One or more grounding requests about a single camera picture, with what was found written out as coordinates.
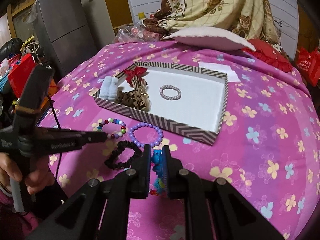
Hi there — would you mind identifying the blue bead bracelet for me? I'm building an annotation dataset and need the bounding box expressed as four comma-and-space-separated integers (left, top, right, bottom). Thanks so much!
149, 148, 166, 197

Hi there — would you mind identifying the black scrunchie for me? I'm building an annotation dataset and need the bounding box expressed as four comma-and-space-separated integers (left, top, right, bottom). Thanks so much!
104, 141, 143, 170

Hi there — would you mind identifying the multicolour bead bracelet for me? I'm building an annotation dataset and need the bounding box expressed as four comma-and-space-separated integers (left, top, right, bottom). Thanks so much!
96, 117, 127, 140

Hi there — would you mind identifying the leopard print bow hair tie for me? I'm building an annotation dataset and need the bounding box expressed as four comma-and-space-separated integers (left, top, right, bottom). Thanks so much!
131, 76, 151, 112

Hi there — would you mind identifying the light blue fluffy scrunchie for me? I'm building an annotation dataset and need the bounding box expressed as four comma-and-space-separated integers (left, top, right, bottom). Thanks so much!
99, 76, 118, 101

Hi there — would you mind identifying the person left hand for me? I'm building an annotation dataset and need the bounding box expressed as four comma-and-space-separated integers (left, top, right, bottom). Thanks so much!
1, 153, 55, 194

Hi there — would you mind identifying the striped cardboard box tray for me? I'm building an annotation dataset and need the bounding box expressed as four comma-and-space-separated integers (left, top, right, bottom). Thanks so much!
93, 61, 228, 145

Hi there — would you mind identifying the brown scrunchie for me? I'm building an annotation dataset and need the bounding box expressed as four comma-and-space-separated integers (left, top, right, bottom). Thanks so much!
116, 90, 146, 110

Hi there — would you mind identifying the pink floral bedsheet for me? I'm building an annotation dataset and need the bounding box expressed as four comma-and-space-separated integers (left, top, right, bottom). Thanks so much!
41, 41, 319, 239

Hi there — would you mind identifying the white paper sheet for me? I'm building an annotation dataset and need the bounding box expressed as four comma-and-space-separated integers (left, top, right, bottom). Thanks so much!
199, 62, 240, 82

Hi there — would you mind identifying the grey refrigerator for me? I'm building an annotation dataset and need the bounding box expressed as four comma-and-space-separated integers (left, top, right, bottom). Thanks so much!
33, 0, 115, 80

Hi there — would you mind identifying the white pink pillow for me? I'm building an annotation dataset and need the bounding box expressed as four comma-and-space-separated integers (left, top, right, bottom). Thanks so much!
163, 27, 255, 51

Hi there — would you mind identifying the clear plastic bag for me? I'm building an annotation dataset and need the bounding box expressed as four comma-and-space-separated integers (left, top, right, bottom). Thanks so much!
112, 21, 164, 43

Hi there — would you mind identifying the red cushion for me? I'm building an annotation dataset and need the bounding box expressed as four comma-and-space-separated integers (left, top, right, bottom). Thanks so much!
242, 39, 293, 73

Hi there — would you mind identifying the red gift bag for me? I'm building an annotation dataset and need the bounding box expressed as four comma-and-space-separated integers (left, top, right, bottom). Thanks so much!
296, 47, 319, 87

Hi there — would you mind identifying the beige floral blanket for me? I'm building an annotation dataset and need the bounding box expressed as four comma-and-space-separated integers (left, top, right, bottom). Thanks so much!
143, 0, 279, 44

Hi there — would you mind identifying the black cable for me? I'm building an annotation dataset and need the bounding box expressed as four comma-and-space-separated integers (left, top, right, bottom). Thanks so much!
46, 94, 63, 181

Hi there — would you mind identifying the purple bead bracelet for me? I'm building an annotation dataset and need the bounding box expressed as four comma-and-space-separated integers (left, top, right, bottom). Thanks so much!
128, 122, 164, 149

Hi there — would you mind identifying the pink braided bracelet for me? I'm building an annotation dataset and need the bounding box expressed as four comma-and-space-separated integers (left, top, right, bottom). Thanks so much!
159, 84, 182, 101

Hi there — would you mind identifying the red bow hair tie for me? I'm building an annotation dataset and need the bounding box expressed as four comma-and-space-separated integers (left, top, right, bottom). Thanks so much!
123, 66, 148, 87

